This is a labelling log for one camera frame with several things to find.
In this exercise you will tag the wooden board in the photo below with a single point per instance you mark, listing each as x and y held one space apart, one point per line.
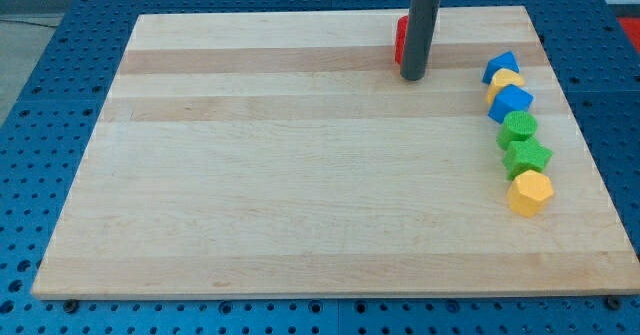
282 155

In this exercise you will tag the yellow heart block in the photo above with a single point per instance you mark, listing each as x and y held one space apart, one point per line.
501 79

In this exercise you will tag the red block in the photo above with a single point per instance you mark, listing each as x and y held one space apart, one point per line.
400 36

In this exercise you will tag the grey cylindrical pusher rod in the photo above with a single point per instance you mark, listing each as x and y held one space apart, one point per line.
422 18

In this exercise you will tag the blue cube block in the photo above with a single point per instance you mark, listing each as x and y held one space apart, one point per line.
511 98

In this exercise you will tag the green cylinder block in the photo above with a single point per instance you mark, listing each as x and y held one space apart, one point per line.
516 126

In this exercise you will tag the green star block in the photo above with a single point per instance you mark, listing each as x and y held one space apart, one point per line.
525 155

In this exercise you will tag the blue triangular block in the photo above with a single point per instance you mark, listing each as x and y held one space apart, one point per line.
505 60

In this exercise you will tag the yellow hexagon block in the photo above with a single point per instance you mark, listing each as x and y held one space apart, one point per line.
529 193

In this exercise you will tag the red object at right edge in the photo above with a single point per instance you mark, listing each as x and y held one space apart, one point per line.
631 27

